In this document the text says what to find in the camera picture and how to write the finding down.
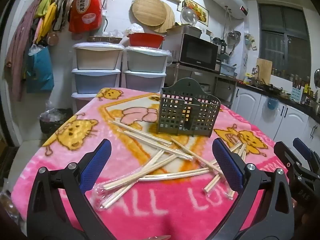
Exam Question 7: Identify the grey metal tray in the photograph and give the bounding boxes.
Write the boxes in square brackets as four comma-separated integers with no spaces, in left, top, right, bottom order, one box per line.
[166,24,202,38]

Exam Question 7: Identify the white plastic bag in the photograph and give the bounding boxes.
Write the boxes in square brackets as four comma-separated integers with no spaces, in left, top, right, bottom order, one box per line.
[124,24,145,39]

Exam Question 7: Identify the row of spice jars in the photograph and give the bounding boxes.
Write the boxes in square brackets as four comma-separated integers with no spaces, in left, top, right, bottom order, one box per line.
[271,67,312,87]

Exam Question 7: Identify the green perforated utensil holder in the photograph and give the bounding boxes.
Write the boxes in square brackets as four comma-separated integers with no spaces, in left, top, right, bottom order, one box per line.
[157,78,221,137]

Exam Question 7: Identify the pink hanging garment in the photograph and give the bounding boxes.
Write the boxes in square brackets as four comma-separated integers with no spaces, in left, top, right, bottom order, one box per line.
[5,0,42,102]

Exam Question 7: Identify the light blue box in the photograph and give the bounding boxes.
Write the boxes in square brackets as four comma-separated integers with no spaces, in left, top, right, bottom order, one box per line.
[220,63,237,77]

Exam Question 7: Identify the hanging metal pot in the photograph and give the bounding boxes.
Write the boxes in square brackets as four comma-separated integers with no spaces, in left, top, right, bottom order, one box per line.
[227,30,242,46]

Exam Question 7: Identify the pink printed blanket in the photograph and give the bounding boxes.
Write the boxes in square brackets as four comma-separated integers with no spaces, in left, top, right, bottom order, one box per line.
[11,87,294,240]

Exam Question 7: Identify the yellow hanging cloth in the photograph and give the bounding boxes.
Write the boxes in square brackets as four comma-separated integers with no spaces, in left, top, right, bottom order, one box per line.
[34,0,58,44]

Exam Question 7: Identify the blue utensil rack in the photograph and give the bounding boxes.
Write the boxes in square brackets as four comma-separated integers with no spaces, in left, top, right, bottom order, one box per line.
[292,86,304,103]

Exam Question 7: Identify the small blue hanging bag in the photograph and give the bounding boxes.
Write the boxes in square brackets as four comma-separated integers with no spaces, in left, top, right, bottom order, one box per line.
[267,97,279,110]

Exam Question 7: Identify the drawer tower with beige drawer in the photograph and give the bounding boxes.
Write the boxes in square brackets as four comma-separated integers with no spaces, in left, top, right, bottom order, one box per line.
[71,42,125,113]

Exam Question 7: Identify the bunch of chopsticks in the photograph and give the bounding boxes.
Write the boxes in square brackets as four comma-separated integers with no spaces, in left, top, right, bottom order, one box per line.
[91,120,248,209]

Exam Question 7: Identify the brown round ladle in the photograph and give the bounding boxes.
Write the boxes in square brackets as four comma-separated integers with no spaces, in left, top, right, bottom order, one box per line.
[47,31,59,46]

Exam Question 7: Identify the round bamboo tray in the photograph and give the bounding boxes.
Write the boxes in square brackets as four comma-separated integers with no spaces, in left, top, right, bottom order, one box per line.
[154,0,176,33]
[132,0,167,27]

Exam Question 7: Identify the black trash bin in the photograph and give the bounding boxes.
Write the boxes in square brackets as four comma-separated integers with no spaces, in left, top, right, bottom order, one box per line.
[39,101,73,140]

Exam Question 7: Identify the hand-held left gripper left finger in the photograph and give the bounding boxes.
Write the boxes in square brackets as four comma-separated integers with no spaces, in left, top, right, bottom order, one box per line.
[27,139,118,240]

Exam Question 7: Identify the wooden cutting board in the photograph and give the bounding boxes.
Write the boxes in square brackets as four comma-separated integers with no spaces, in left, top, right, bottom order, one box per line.
[255,58,273,85]

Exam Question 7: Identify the hanging green white packet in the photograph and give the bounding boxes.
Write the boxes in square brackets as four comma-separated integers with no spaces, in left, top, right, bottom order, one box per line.
[245,34,258,52]

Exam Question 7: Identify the black blender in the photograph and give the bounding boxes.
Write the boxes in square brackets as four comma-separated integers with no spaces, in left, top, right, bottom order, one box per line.
[212,37,227,55]

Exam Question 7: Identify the white kitchen cabinets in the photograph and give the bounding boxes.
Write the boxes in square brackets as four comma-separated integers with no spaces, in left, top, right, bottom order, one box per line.
[231,85,320,157]

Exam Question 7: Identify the red plastic basin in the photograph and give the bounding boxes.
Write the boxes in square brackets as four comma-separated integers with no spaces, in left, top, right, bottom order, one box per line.
[127,32,165,49]

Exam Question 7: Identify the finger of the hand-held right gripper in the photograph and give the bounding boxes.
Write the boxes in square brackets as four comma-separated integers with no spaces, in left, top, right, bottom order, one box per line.
[293,137,320,175]
[274,141,310,180]

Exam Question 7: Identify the red printed bag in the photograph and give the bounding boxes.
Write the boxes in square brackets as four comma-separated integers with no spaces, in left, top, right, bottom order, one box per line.
[69,0,103,33]

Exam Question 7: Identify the black wok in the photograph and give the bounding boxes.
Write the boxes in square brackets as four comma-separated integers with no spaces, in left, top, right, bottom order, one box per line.
[257,81,284,93]

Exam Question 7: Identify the black microwave oven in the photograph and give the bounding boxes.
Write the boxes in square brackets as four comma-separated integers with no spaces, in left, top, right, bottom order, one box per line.
[162,33,219,72]

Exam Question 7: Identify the wicker basket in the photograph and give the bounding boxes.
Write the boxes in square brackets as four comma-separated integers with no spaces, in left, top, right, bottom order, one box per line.
[87,36,123,43]

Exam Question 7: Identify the dark kitchen window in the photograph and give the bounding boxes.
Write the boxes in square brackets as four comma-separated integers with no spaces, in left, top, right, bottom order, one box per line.
[257,2,320,89]

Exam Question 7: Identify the glass pot lid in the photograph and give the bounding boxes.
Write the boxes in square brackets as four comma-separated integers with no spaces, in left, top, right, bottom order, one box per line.
[180,6,198,27]

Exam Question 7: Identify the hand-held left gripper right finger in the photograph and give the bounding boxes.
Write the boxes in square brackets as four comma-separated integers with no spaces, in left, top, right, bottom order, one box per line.
[212,137,295,240]

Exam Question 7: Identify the drawer tower with green drawer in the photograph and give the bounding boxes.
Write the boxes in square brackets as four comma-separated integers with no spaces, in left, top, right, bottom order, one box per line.
[124,45,173,93]

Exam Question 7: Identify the hanging striped cloth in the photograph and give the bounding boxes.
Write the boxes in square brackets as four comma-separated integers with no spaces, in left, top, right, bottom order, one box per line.
[54,0,75,32]

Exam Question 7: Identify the food wall poster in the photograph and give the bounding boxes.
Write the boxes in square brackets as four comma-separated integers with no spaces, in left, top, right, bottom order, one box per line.
[178,0,209,27]

